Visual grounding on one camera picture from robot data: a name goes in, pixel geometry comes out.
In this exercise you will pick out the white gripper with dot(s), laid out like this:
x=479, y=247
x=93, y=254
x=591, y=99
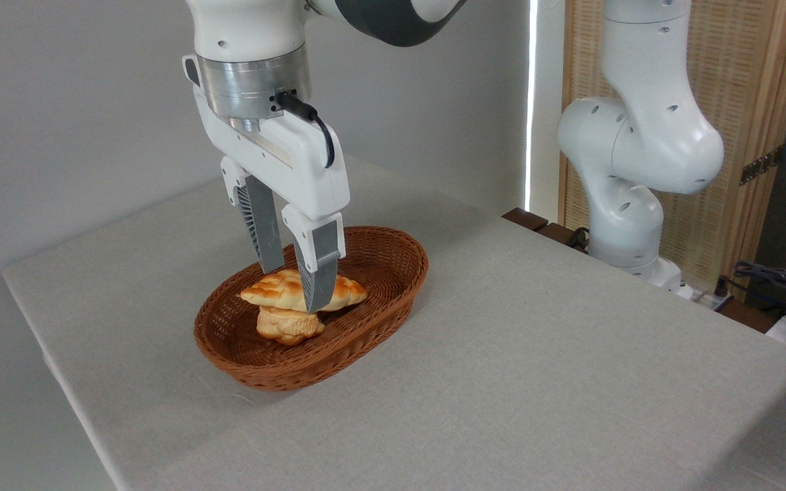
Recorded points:
x=297, y=164

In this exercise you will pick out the long braided bread loaf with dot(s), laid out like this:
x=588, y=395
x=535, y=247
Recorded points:
x=273, y=293

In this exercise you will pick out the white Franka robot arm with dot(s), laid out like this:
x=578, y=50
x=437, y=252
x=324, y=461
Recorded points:
x=638, y=136

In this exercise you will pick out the small round bread roll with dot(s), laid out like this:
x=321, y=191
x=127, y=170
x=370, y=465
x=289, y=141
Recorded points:
x=287, y=329

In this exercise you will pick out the brown wicker basket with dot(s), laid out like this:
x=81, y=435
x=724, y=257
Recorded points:
x=383, y=273

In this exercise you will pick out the grey tablecloth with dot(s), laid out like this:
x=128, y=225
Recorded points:
x=570, y=375

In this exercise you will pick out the metal screen hinge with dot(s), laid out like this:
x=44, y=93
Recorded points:
x=761, y=165

